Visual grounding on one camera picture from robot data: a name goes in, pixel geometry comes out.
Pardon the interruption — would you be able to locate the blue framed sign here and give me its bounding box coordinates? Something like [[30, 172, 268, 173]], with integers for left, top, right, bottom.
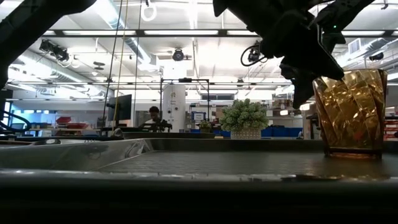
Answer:
[[190, 111, 207, 123]]

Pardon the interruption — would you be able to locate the yellow hanging rope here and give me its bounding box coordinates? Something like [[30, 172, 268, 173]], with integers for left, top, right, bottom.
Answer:
[[111, 0, 129, 127]]

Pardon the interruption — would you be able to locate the white hanging ring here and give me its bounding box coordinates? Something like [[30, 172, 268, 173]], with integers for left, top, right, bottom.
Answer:
[[140, 0, 157, 22]]

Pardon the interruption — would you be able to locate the silver metal spoon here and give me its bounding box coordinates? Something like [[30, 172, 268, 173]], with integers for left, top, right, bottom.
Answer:
[[30, 138, 62, 146]]

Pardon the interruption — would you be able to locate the dark grey plastic tray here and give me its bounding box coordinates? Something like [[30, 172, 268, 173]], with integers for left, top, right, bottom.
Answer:
[[0, 136, 398, 224]]

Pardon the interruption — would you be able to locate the black computer monitor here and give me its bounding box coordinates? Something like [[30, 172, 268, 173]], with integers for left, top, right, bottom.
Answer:
[[106, 94, 132, 123]]

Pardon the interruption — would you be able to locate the large green potted plant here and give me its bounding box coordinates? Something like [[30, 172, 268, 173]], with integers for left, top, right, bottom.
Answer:
[[219, 98, 270, 140]]

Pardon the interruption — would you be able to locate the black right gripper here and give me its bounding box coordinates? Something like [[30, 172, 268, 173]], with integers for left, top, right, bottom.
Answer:
[[261, 12, 345, 110]]

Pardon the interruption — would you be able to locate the small green potted plant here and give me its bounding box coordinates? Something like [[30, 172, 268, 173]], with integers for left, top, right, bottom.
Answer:
[[198, 120, 213, 134]]

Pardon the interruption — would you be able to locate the black ceiling camera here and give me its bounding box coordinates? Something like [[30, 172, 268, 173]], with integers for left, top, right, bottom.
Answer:
[[172, 48, 185, 62]]

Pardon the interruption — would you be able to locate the person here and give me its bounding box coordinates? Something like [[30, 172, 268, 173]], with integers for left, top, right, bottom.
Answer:
[[144, 106, 163, 126]]

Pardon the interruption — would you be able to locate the red plastic storage bin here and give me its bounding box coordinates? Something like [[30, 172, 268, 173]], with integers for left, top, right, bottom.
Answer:
[[55, 116, 90, 129]]

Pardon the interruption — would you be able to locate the white cylindrical tank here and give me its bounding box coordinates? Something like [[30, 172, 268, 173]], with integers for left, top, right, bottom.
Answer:
[[162, 84, 187, 133]]

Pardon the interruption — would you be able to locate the amber faceted plastic cup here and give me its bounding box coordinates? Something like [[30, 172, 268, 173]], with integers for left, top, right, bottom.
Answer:
[[312, 68, 389, 159]]

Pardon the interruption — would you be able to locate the black hanging cable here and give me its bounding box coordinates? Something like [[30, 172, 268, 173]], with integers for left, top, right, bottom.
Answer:
[[101, 0, 124, 129]]

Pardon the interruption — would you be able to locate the blue storage bins row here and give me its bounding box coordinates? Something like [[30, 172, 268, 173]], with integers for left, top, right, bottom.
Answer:
[[190, 126, 304, 138]]

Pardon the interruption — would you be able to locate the black cable loop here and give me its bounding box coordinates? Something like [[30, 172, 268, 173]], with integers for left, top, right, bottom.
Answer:
[[240, 43, 269, 67]]

